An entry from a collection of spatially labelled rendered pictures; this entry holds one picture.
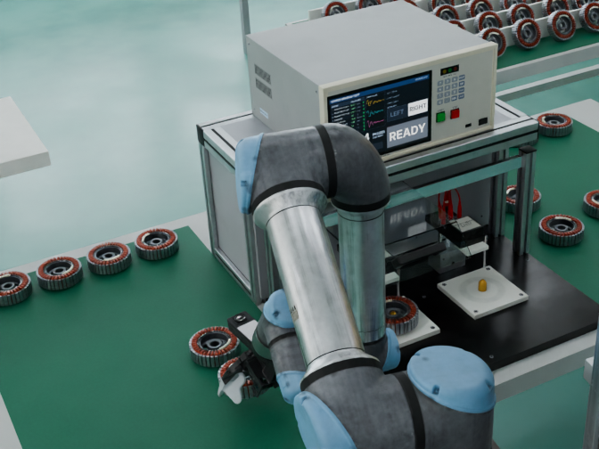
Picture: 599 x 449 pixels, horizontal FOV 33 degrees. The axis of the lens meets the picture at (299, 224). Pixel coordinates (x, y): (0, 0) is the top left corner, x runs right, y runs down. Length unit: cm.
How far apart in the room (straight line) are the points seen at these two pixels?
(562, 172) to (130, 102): 303
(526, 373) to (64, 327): 106
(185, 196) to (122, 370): 227
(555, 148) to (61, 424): 169
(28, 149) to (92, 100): 336
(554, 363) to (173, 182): 269
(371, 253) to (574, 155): 151
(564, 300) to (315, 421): 116
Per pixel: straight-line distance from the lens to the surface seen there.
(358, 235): 161
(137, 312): 242
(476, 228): 233
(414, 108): 219
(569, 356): 225
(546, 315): 232
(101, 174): 474
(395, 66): 215
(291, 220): 146
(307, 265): 142
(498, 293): 236
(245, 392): 202
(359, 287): 166
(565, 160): 302
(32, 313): 249
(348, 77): 211
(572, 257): 257
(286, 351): 174
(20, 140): 226
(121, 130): 515
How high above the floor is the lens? 212
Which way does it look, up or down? 31 degrees down
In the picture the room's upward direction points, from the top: 4 degrees counter-clockwise
